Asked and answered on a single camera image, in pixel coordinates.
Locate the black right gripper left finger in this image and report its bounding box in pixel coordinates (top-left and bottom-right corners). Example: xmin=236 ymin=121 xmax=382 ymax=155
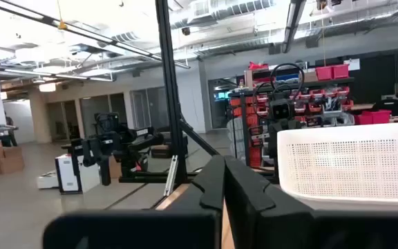
xmin=42 ymin=155 xmax=226 ymax=249

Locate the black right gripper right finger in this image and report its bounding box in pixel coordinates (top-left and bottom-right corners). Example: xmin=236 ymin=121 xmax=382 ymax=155
xmin=225 ymin=156 xmax=398 ymax=249

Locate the white perforated plastic basket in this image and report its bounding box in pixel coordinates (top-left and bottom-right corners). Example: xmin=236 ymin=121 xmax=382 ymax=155
xmin=276 ymin=120 xmax=398 ymax=209

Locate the wide red storage bin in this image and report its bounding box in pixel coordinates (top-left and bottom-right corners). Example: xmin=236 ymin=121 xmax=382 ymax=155
xmin=353 ymin=109 xmax=392 ymax=126

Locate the shelf rack with red bins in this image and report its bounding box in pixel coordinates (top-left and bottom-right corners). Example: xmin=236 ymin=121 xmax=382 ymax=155
xmin=228 ymin=62 xmax=355 ymax=170

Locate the black ceiling light fixture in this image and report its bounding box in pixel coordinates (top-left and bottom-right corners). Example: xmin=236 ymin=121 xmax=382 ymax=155
xmin=281 ymin=0 xmax=307 ymax=55

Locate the black office chair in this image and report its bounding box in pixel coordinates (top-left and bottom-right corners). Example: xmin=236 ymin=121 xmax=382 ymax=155
xmin=371 ymin=99 xmax=398 ymax=117

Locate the white black-edged cabinet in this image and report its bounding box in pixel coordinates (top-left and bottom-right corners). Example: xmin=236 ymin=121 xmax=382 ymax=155
xmin=54 ymin=154 xmax=101 ymax=194

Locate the flat white box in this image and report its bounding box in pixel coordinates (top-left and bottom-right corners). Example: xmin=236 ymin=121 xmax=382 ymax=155
xmin=36 ymin=170 xmax=60 ymax=190

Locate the long ceiling light fixture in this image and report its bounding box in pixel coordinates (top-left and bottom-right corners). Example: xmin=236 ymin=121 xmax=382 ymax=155
xmin=0 ymin=0 xmax=191 ymax=70

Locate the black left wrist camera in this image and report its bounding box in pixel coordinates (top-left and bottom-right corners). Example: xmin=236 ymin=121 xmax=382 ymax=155
xmin=269 ymin=98 xmax=296 ymax=121

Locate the black left wrist camera cable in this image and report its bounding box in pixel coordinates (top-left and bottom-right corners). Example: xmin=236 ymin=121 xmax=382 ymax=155
xmin=253 ymin=62 xmax=305 ymax=122

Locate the yellow hanging cord plug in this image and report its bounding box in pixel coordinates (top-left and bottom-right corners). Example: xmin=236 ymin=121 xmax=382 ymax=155
xmin=56 ymin=0 xmax=68 ymax=31

